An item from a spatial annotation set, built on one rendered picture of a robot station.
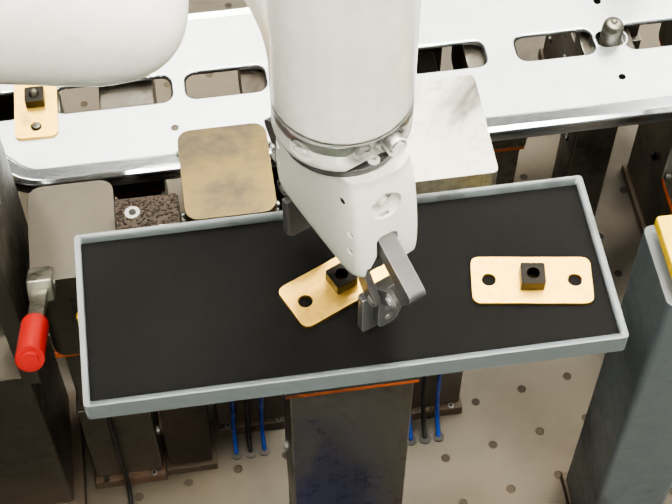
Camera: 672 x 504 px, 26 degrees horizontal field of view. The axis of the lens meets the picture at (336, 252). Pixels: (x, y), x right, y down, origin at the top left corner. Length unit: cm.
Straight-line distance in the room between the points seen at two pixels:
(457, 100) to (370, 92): 40
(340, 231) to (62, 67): 28
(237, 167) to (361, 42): 44
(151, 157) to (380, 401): 33
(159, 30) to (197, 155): 52
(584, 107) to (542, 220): 29
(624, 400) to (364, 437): 22
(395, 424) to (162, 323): 22
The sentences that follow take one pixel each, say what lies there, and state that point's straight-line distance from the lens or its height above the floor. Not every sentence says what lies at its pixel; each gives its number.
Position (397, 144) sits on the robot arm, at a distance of 83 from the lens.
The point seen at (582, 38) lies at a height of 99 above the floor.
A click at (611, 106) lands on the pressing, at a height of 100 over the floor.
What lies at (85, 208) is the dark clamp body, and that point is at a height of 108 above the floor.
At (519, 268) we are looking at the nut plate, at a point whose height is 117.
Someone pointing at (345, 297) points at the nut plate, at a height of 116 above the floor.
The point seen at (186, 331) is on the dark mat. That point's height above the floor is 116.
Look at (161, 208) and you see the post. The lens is 113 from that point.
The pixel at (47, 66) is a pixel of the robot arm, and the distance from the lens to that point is 65.
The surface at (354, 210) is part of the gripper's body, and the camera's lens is 86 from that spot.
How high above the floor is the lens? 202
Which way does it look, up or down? 57 degrees down
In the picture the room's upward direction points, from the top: straight up
